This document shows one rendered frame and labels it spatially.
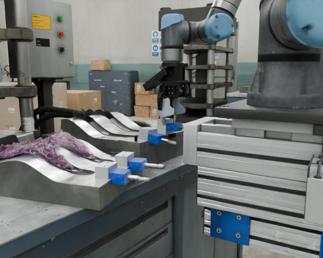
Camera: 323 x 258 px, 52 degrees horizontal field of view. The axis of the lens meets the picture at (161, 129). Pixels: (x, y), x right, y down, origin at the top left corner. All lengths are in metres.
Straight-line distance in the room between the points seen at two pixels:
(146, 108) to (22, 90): 6.44
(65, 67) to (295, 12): 1.53
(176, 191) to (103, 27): 8.07
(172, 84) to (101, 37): 8.03
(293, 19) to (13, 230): 0.62
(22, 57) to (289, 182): 1.27
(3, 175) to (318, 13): 0.75
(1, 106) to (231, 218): 4.86
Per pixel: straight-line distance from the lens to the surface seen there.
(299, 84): 0.65
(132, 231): 1.05
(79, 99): 5.67
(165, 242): 1.23
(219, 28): 0.99
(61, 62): 1.89
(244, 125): 0.66
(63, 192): 0.80
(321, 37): 0.52
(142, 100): 7.98
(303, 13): 0.51
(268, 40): 0.67
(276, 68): 0.65
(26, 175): 0.85
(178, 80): 1.09
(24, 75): 1.61
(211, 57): 4.97
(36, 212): 0.79
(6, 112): 5.34
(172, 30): 1.10
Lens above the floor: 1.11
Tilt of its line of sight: 10 degrees down
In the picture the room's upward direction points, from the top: straight up
